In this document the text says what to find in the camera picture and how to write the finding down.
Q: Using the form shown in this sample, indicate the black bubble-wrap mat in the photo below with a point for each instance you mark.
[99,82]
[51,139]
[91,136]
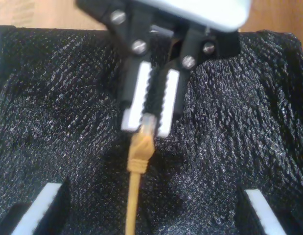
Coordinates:
[215,147]

